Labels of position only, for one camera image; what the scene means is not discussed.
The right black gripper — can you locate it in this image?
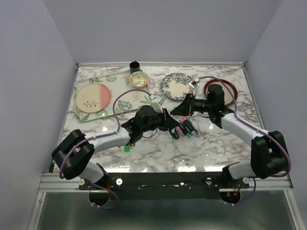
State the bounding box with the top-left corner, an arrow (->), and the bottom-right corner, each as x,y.
170,93 -> 213,116

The floral yellow bowl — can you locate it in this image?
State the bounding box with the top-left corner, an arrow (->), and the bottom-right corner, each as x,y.
128,71 -> 150,88

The floral rectangular tray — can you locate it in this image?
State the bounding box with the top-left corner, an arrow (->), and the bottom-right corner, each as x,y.
73,70 -> 151,123

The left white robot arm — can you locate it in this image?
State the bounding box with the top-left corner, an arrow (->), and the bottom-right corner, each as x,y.
51,105 -> 180,189

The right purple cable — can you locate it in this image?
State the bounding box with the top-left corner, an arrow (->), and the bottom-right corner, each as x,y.
195,76 -> 292,207

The black mounting base bar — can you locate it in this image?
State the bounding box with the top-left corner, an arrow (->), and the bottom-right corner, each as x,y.
79,171 -> 250,201

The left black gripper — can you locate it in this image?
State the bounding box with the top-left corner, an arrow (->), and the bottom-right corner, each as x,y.
142,108 -> 180,133

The orange black highlighter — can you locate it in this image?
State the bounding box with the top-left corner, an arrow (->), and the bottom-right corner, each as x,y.
182,117 -> 194,132

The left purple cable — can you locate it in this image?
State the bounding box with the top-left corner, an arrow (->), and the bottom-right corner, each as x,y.
59,89 -> 154,210

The green capped white marker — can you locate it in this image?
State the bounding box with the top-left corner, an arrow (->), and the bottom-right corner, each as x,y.
194,117 -> 201,133

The black cup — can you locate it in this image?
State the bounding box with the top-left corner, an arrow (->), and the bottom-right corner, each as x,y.
129,61 -> 141,74

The green highlighter cap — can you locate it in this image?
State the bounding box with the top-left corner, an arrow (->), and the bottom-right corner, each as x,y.
124,145 -> 130,152

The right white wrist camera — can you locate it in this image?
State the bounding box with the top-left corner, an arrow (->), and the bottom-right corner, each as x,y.
189,80 -> 199,95

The blue black highlighter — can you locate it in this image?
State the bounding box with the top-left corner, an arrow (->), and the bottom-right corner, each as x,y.
169,129 -> 180,140

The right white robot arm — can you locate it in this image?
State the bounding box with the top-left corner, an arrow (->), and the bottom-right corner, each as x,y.
171,84 -> 291,188

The red rimmed brown plate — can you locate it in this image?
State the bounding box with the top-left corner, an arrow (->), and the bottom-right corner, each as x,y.
203,79 -> 238,106

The green black highlighter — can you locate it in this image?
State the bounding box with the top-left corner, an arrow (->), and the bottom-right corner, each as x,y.
180,125 -> 191,138

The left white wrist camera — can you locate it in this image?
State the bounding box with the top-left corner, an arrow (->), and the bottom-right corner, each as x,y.
150,94 -> 166,113

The purple cable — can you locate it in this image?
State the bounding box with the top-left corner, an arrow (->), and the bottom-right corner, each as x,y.
195,76 -> 292,207
59,89 -> 154,210

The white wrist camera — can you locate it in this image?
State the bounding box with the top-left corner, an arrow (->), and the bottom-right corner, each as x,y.
150,94 -> 166,113
189,80 -> 199,95

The aluminium frame rail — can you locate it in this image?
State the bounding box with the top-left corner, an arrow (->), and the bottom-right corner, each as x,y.
38,172 -> 83,192

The pink cream round plate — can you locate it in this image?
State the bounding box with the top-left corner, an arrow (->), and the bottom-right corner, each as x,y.
75,83 -> 111,113

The purple translucent highlighter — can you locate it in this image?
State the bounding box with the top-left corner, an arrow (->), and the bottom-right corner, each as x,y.
175,126 -> 185,137

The blue floral plate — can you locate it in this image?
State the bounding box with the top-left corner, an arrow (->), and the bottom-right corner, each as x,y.
160,72 -> 194,101

